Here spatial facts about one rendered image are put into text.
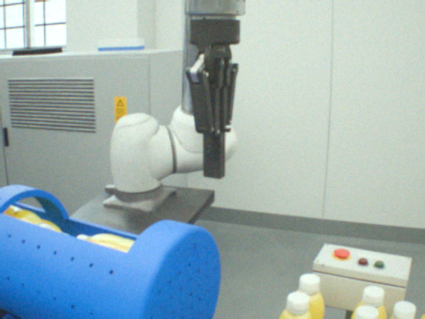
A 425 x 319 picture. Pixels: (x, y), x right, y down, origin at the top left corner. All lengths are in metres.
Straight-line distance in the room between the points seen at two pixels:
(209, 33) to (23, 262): 0.52
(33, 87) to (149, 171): 1.55
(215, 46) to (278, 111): 2.86
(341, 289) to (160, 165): 0.69
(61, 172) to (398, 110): 2.33
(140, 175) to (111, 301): 0.71
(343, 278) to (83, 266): 0.51
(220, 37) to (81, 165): 2.13
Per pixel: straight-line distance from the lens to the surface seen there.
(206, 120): 0.65
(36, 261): 0.85
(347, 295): 0.99
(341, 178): 3.56
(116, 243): 0.84
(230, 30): 0.65
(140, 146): 1.37
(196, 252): 0.82
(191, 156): 1.41
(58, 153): 2.80
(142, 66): 2.40
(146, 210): 1.40
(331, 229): 3.69
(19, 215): 1.02
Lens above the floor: 1.55
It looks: 16 degrees down
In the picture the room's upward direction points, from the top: straight up
